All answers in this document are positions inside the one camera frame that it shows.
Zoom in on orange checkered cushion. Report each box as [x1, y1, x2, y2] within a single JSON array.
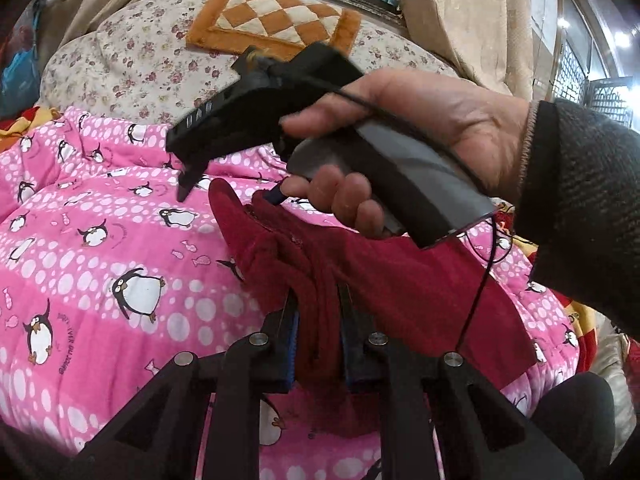
[[186, 0, 362, 61]]

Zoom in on floral quilt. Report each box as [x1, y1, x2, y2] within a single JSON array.
[[40, 0, 463, 161]]

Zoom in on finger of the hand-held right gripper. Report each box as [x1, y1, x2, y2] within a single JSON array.
[[176, 157, 213, 203], [262, 175, 296, 206]]

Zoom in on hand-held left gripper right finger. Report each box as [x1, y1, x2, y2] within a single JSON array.
[[337, 282, 586, 480]]

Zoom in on black cable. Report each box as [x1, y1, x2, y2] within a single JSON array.
[[255, 57, 513, 353]]

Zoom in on person's right forearm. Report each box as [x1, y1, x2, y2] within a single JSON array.
[[515, 99, 640, 336]]

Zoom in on cream cloth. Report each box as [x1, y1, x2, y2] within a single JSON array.
[[590, 320, 632, 451]]

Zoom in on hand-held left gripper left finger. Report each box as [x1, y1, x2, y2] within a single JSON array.
[[65, 290, 301, 480]]

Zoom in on dark cloth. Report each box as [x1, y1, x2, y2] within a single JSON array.
[[530, 372, 617, 480]]

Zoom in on pink penguin print blanket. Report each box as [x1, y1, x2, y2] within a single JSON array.
[[0, 105, 581, 480]]

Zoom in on blue plastic bag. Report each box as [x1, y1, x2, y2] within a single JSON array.
[[2, 35, 41, 103]]

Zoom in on dark red sweater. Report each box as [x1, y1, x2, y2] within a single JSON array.
[[207, 177, 538, 406]]

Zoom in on metal lattice window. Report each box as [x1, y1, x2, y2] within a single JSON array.
[[550, 40, 638, 128]]

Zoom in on person's right hand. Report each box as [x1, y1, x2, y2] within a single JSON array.
[[280, 67, 533, 238]]

